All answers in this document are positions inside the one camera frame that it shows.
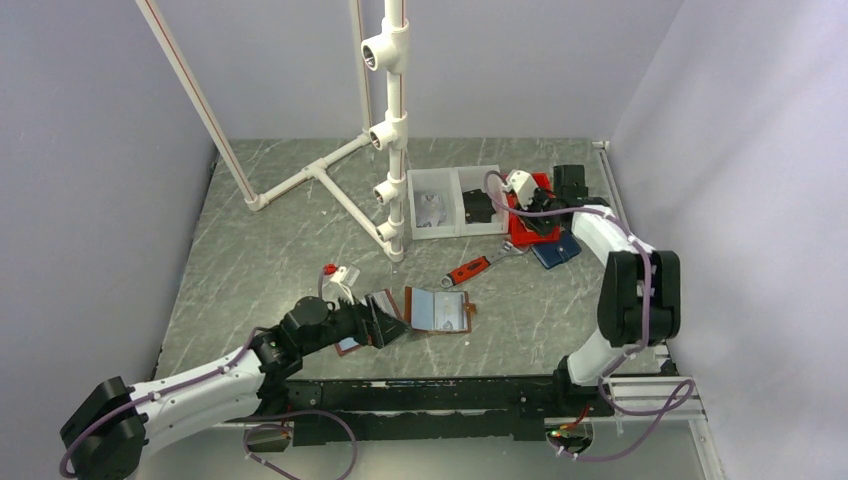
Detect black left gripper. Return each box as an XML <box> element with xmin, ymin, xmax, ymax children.
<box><xmin>299</xmin><ymin>287</ymin><xmax>411</xmax><ymax>356</ymax></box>

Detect brown leather card holder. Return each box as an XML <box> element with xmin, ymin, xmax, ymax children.
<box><xmin>404</xmin><ymin>286</ymin><xmax>476</xmax><ymax>334</ymax></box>

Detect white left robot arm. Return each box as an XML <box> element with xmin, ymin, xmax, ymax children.
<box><xmin>59</xmin><ymin>295</ymin><xmax>410</xmax><ymax>479</ymax></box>

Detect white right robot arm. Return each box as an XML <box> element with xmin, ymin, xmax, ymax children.
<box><xmin>502</xmin><ymin>170</ymin><xmax>680</xmax><ymax>415</ymax></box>

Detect blue leather card holder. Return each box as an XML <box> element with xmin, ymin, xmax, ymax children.
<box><xmin>530</xmin><ymin>230</ymin><xmax>582</xmax><ymax>270</ymax></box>

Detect red plastic bin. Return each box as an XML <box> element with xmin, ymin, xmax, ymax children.
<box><xmin>503</xmin><ymin>170</ymin><xmax>564</xmax><ymax>248</ymax></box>

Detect black parts in bin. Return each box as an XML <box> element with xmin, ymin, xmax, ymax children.
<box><xmin>462</xmin><ymin>189</ymin><xmax>496</xmax><ymax>224</ymax></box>

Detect white two-compartment bin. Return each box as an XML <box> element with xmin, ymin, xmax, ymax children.
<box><xmin>407</xmin><ymin>165</ymin><xmax>508</xmax><ymax>240</ymax></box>

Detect silver items in bin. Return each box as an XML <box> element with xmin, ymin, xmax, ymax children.
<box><xmin>415</xmin><ymin>192</ymin><xmax>447</xmax><ymax>228</ymax></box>

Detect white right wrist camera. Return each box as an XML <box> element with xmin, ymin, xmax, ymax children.
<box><xmin>505</xmin><ymin>170</ymin><xmax>538</xmax><ymax>209</ymax></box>

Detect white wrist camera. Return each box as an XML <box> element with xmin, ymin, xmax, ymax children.
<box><xmin>505</xmin><ymin>170</ymin><xmax>538</xmax><ymax>209</ymax></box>
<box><xmin>319</xmin><ymin>264</ymin><xmax>361</xmax><ymax>302</ymax></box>

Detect red handled adjustable wrench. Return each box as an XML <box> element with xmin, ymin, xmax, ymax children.
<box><xmin>439</xmin><ymin>240</ymin><xmax>528</xmax><ymax>288</ymax></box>

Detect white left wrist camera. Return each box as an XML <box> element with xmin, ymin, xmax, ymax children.
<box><xmin>319</xmin><ymin>264</ymin><xmax>361</xmax><ymax>302</ymax></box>

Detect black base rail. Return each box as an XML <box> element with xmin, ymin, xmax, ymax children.
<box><xmin>245</xmin><ymin>374</ymin><xmax>613</xmax><ymax>446</ymax></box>

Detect white PVC pipe frame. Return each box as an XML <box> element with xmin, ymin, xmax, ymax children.
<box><xmin>136</xmin><ymin>0</ymin><xmax>410</xmax><ymax>263</ymax></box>

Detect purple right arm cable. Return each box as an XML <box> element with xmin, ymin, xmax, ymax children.
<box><xmin>483</xmin><ymin>170</ymin><xmax>696</xmax><ymax>464</ymax></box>

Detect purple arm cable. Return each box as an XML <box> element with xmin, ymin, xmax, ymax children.
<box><xmin>58</xmin><ymin>264</ymin><xmax>359</xmax><ymax>480</ymax></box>
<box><xmin>483</xmin><ymin>170</ymin><xmax>696</xmax><ymax>464</ymax></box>

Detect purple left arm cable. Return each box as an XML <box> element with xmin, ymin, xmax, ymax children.
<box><xmin>58</xmin><ymin>264</ymin><xmax>359</xmax><ymax>480</ymax></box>

